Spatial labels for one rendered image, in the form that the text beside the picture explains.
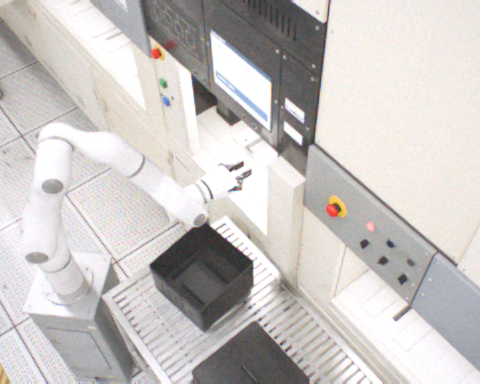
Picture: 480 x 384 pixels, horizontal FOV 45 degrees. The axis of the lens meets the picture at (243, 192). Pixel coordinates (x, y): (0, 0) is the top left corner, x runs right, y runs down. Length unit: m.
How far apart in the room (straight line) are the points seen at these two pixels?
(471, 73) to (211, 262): 1.44
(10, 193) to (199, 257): 1.72
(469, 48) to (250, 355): 1.30
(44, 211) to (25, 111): 2.34
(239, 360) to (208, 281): 0.38
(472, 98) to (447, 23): 0.14
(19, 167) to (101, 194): 0.58
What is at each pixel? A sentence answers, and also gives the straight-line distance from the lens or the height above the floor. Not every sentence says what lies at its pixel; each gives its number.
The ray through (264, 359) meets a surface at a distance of 2.02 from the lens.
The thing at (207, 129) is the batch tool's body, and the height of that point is 0.87.
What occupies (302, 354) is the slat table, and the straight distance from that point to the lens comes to 2.14.
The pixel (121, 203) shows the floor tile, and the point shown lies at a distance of 3.48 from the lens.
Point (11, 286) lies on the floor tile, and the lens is 3.37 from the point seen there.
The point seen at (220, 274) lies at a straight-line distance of 2.23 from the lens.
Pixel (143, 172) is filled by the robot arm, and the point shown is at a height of 1.41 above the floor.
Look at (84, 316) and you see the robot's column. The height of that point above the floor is 0.76.
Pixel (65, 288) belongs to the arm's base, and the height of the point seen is 0.82.
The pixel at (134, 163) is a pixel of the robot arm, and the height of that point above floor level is 1.46.
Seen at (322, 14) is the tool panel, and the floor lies 1.98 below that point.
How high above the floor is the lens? 2.75
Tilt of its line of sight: 53 degrees down
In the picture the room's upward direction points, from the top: 2 degrees counter-clockwise
